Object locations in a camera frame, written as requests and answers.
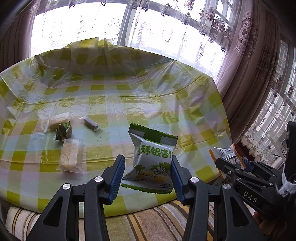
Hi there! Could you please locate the green white ginkgo snack packet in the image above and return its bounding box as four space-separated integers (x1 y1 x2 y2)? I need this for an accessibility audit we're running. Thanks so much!
121 123 178 194

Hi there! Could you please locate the clear packet crumbly biscuit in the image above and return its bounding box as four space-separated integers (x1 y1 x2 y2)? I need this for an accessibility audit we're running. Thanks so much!
57 138 83 173

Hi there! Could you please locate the small green pea packet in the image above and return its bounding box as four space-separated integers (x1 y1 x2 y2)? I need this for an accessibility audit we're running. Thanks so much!
54 121 72 141

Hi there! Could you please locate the grey orange-edged snack packet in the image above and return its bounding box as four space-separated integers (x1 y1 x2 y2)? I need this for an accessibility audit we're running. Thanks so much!
209 144 246 170

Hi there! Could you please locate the striped beige cushion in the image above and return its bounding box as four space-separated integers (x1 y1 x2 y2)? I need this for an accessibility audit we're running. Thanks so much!
4 199 216 241

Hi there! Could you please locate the small grey bar packet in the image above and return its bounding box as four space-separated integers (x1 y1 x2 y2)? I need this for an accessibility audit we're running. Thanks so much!
80 116 99 132

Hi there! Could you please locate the clear packet rectangular cake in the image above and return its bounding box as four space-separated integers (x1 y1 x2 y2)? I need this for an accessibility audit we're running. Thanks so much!
41 112 73 132

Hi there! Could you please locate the green checkered plastic tablecloth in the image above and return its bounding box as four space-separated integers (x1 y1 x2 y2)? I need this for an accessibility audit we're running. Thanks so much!
1 38 231 212

